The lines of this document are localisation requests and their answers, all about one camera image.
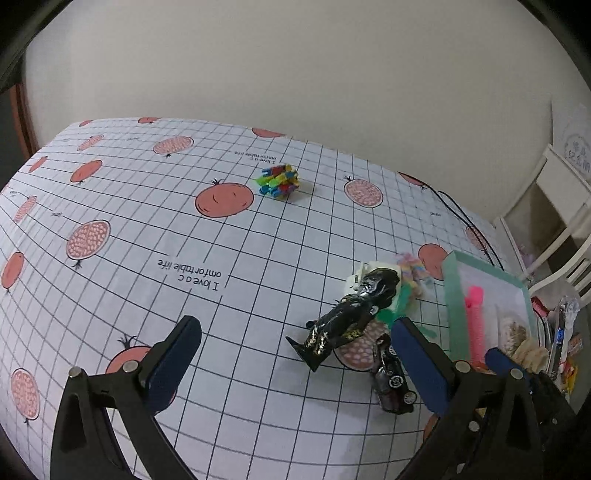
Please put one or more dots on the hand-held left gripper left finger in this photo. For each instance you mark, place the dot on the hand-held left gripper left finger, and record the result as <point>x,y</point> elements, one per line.
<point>173,364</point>

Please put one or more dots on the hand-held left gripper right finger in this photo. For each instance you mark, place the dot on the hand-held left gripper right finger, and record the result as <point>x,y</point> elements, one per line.
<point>420,369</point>

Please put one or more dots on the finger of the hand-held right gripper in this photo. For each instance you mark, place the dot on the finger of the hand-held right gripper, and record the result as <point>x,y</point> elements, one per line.
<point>501,359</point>

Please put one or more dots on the black toy car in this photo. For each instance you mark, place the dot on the black toy car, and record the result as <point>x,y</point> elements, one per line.
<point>392,383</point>

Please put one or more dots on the pink spring toy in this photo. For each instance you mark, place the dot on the pink spring toy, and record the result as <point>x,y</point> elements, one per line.
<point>475,323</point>

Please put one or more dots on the green-rimmed white tray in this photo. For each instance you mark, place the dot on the green-rimmed white tray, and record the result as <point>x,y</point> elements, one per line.
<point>457,304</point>

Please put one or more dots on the green plastic toy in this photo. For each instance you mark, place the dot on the green plastic toy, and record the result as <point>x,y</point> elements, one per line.
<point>401,300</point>

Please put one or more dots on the black figure toy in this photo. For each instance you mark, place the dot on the black figure toy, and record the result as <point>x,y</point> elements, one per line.
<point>346,321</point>

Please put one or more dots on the colorful plastic block toy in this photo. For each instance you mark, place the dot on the colorful plastic block toy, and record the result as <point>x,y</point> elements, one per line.
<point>279,181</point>

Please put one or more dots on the yellow pink small toy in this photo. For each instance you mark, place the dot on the yellow pink small toy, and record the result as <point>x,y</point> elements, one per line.
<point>572,367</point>

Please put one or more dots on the smartphone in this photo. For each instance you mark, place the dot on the smartphone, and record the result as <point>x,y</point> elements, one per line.
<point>559,334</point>

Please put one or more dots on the red white crocheted mat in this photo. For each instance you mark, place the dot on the red white crocheted mat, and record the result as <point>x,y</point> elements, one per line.
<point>538,305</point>

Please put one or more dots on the crumpled white paper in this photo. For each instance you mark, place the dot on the crumpled white paper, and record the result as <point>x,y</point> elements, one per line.
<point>570,307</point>

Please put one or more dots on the fruit print tablecloth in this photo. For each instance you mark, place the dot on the fruit print tablecloth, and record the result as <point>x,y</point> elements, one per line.
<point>184,230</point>

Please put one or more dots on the white shelf rack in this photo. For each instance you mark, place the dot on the white shelf rack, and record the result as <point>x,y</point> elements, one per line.
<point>561,170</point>

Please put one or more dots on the white wreath print booklet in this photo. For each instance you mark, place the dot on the white wreath print booklet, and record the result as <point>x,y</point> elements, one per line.
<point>577,147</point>

